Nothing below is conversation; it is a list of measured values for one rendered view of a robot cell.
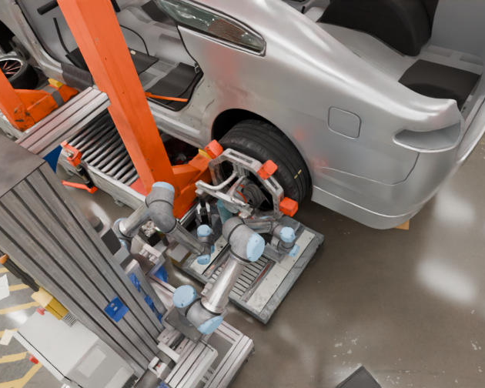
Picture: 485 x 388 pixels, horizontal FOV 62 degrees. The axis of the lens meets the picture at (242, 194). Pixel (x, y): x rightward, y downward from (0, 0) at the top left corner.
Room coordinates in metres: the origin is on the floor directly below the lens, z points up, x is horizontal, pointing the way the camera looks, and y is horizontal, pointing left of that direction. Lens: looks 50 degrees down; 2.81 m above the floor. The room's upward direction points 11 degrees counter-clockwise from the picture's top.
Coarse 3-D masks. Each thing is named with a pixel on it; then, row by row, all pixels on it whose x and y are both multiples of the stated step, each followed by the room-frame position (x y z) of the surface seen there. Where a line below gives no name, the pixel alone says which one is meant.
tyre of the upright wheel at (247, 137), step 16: (240, 128) 1.91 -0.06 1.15; (256, 128) 1.85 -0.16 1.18; (272, 128) 1.84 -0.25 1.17; (224, 144) 1.85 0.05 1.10; (240, 144) 1.76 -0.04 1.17; (256, 144) 1.72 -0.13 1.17; (272, 144) 1.72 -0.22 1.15; (288, 144) 1.73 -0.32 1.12; (272, 160) 1.62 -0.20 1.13; (288, 160) 1.64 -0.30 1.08; (288, 176) 1.56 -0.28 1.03; (304, 176) 1.61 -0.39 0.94; (288, 192) 1.53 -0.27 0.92; (304, 192) 1.58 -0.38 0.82
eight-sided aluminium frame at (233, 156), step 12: (228, 156) 1.72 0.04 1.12; (240, 156) 1.71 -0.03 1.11; (216, 168) 1.87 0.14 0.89; (252, 168) 1.60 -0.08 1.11; (216, 180) 1.83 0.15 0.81; (264, 180) 1.54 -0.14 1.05; (276, 192) 1.50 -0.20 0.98; (276, 204) 1.49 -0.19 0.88; (252, 216) 1.64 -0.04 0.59; (276, 216) 1.49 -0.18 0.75
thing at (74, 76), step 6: (66, 66) 3.31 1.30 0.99; (72, 66) 3.27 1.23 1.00; (66, 72) 3.32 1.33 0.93; (72, 72) 3.24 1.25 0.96; (78, 72) 3.19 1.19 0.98; (84, 72) 3.14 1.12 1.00; (90, 72) 3.23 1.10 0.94; (66, 78) 3.30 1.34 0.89; (72, 78) 3.24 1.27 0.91; (78, 78) 3.20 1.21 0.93; (84, 78) 3.13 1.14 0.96; (90, 78) 3.08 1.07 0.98; (72, 84) 3.27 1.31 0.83; (78, 84) 3.19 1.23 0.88; (84, 84) 3.12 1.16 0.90; (90, 84) 3.08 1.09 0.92; (84, 90) 3.15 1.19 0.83
